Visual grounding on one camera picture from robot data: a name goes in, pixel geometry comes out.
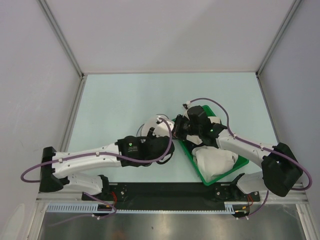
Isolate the right aluminium frame post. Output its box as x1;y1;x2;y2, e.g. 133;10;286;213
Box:
255;0;304;79

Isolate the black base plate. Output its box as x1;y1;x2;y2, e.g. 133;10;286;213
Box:
95;182;261;211

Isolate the white bra in basket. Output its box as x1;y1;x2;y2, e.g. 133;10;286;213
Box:
191;146;239;183

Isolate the white mesh laundry bag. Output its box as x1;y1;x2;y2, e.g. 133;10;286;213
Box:
136;115;159;137

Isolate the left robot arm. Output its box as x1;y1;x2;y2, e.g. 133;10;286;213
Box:
39;135;175;200

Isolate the aluminium frame post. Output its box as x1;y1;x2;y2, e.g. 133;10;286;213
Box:
37;0;84;79
255;0;304;79

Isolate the green plastic basket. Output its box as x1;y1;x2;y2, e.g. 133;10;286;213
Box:
172;105;249;186

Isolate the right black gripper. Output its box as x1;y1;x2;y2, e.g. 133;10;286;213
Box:
169;114;201;142

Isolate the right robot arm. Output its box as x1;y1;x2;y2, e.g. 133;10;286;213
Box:
172;105;303;201

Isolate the left aluminium frame post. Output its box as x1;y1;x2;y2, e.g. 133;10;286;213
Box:
37;0;84;79

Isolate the light blue cable duct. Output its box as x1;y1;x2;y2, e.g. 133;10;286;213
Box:
46;202;115;214

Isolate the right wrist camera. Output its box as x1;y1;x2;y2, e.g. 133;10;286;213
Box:
182;101;192;110

